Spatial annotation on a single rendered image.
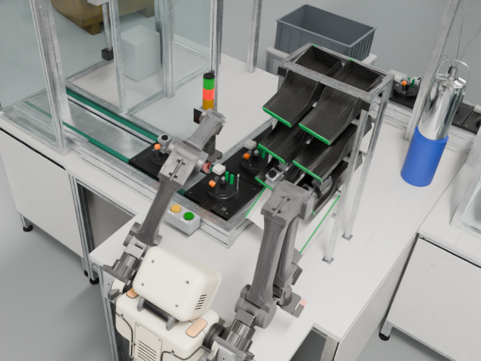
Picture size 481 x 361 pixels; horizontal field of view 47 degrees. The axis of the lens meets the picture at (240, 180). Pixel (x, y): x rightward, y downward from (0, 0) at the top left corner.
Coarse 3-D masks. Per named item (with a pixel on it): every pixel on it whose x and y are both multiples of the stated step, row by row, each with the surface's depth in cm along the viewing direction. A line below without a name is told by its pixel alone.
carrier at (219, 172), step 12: (216, 168) 248; (204, 180) 244; (228, 180) 243; (240, 180) 246; (192, 192) 238; (204, 192) 239; (228, 192) 237; (240, 192) 240; (252, 192) 241; (204, 204) 233; (216, 204) 233; (228, 204) 234; (240, 204) 234; (228, 216) 228
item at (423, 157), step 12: (420, 144) 254; (432, 144) 251; (444, 144) 253; (408, 156) 264; (420, 156) 257; (432, 156) 255; (408, 168) 265; (420, 168) 260; (432, 168) 261; (408, 180) 268; (420, 180) 265
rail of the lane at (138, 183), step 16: (96, 160) 258; (112, 160) 254; (112, 176) 256; (128, 176) 248; (144, 176) 246; (144, 192) 246; (192, 208) 232; (208, 208) 231; (208, 224) 230; (224, 224) 226; (224, 240) 227
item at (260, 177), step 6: (306, 144) 216; (300, 150) 215; (270, 162) 214; (276, 162) 215; (264, 168) 213; (270, 168) 214; (276, 168) 214; (294, 168) 212; (300, 168) 206; (258, 174) 212; (264, 174) 214; (288, 174) 211; (294, 174) 210; (300, 174) 209; (258, 180) 212; (264, 180) 212; (288, 180) 209; (294, 180) 208
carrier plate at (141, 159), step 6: (144, 150) 258; (150, 150) 258; (138, 156) 255; (144, 156) 255; (132, 162) 251; (138, 162) 251; (144, 162) 252; (150, 162) 252; (138, 168) 250; (144, 168) 248; (150, 168) 248; (156, 168) 249; (150, 174) 247; (156, 174) 246
